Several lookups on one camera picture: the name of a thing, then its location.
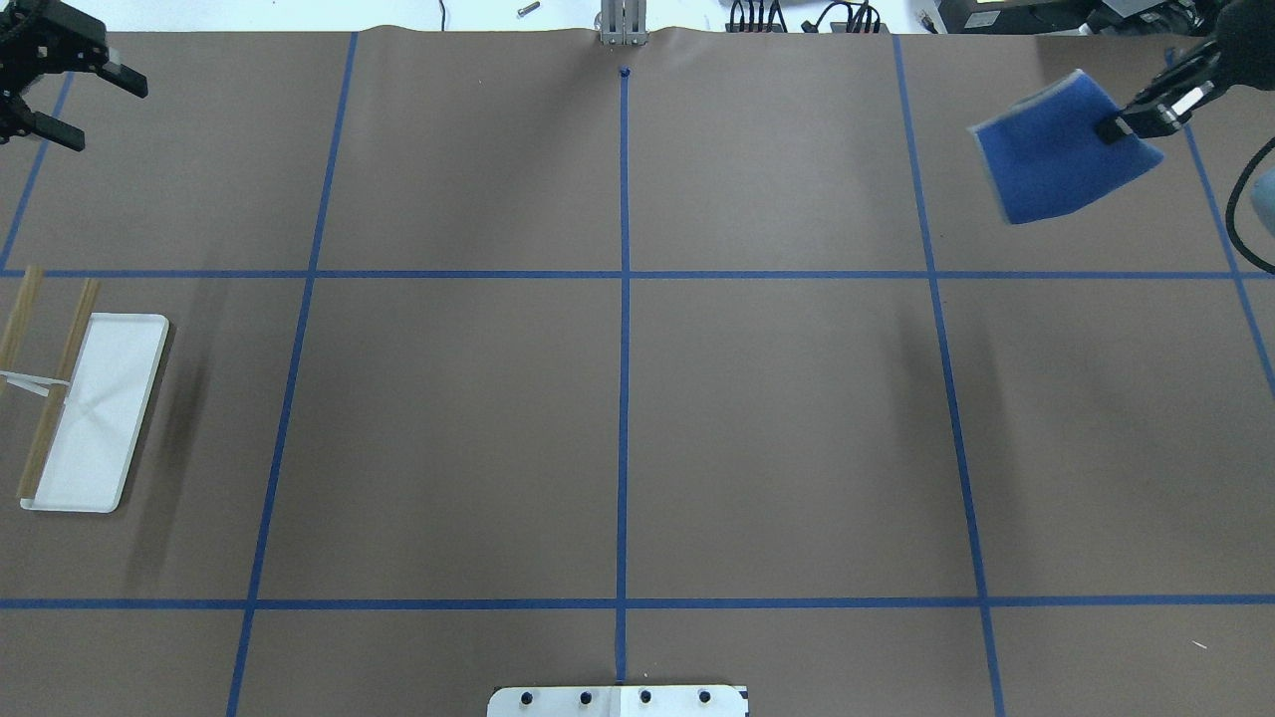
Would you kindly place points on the blue towel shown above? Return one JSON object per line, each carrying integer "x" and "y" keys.
{"x": 1045, "y": 158}

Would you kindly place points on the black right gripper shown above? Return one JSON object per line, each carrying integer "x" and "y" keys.
{"x": 1241, "y": 40}

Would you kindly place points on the white camera post with base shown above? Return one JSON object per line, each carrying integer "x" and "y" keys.
{"x": 621, "y": 700}

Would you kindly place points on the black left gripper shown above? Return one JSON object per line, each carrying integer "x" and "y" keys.
{"x": 42, "y": 52}

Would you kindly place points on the white wooden towel rack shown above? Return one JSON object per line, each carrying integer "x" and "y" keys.
{"x": 94, "y": 403}

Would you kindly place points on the aluminium frame post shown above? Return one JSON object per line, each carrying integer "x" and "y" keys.
{"x": 622, "y": 23}

